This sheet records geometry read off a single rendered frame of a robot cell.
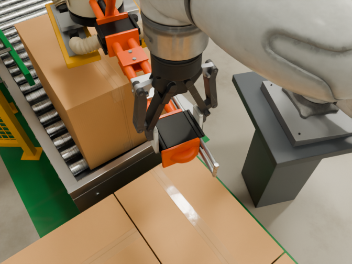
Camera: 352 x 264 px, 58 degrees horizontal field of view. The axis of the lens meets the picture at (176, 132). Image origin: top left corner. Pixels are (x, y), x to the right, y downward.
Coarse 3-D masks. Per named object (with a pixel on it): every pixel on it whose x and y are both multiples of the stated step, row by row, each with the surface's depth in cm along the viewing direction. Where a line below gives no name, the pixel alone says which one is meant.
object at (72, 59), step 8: (48, 8) 106; (56, 8) 105; (64, 8) 100; (56, 24) 100; (56, 32) 98; (64, 32) 97; (72, 32) 93; (80, 32) 97; (88, 32) 98; (64, 40) 95; (64, 48) 93; (64, 56) 91; (72, 56) 91; (80, 56) 91; (88, 56) 91; (96, 56) 91; (72, 64) 90; (80, 64) 91
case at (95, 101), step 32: (32, 32) 133; (96, 32) 133; (32, 64) 153; (64, 64) 121; (96, 64) 121; (64, 96) 111; (96, 96) 111; (128, 96) 120; (96, 128) 122; (128, 128) 134; (96, 160) 136
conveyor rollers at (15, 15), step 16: (0, 0) 226; (16, 0) 224; (32, 0) 223; (48, 0) 228; (0, 16) 215; (16, 16) 213; (32, 16) 211; (16, 32) 202; (0, 48) 193; (16, 48) 191; (16, 80) 174; (32, 96) 166; (48, 112) 159; (48, 128) 153; (64, 128) 156; (64, 144) 150; (64, 160) 145; (80, 160) 142; (112, 160) 142
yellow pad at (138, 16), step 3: (135, 3) 108; (138, 6) 107; (132, 15) 98; (135, 15) 98; (138, 15) 102; (135, 18) 97; (138, 18) 101; (141, 39) 96; (144, 42) 95; (141, 45) 95; (144, 45) 95
